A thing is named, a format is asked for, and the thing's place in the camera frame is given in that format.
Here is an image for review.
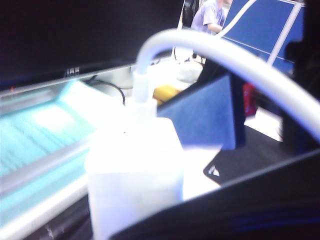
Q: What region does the large black AOC monitor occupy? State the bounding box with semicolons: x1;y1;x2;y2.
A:
0;0;186;87

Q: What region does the black mouse pad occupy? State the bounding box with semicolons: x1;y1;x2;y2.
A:
202;123;286;188

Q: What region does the small red object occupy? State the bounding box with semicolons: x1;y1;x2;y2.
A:
242;82;258;118

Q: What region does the white USB wall charger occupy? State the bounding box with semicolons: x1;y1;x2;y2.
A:
84;101;186;240

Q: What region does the white rounded object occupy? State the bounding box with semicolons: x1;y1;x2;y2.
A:
174;61;204;83

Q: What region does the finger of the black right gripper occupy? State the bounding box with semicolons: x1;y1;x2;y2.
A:
157;74;247;151
107;148;320;240

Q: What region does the white charger cable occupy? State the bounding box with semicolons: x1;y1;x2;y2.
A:
131;27;320;137

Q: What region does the white book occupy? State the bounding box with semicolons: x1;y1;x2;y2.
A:
0;184;91;240

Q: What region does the person in lilac shirt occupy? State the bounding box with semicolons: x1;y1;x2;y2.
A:
191;0;235;36

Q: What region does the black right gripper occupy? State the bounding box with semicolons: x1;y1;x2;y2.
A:
281;0;320;154

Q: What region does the black looped cable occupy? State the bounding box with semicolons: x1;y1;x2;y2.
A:
83;74;127;106

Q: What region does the blue office partition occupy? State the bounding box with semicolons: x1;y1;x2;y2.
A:
221;0;307;66

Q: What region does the yellow tin can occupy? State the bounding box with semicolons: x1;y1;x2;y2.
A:
152;84;181;106

